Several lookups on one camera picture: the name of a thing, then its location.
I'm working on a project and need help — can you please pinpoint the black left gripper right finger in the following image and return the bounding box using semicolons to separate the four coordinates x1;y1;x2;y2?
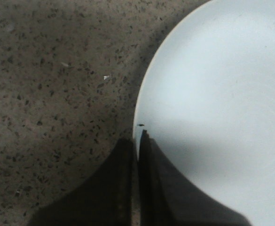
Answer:
138;130;250;226

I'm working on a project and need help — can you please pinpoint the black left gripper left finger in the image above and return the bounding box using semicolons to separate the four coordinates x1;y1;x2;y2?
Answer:
28;138;134;226

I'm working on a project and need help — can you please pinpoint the light blue round plate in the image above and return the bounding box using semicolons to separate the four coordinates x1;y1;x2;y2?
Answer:
133;0;275;226

